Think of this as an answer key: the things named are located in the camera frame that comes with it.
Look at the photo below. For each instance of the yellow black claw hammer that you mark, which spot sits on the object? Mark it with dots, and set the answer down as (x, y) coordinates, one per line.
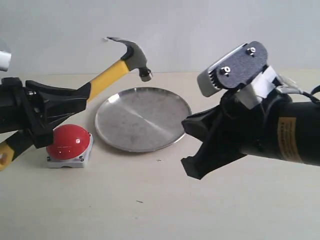
(134, 58)

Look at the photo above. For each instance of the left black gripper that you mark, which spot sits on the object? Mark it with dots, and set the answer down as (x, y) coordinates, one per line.
(34, 106)

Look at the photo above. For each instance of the red dome push button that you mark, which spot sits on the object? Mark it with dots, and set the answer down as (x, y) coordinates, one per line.
(71, 148)

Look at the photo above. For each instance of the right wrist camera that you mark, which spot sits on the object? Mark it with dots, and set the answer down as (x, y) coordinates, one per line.
(245, 70)

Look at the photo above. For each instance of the round steel plate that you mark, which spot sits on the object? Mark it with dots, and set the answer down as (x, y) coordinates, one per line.
(142, 119)

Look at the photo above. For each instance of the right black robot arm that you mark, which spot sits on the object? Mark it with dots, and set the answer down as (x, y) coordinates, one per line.
(299, 131)

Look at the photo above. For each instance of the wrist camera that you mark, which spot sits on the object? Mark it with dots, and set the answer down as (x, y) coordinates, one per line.
(245, 70)
(5, 56)

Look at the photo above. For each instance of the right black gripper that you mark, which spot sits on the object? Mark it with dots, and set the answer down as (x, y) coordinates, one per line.
(244, 132)

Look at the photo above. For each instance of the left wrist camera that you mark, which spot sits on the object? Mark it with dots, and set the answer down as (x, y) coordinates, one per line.
(5, 56)

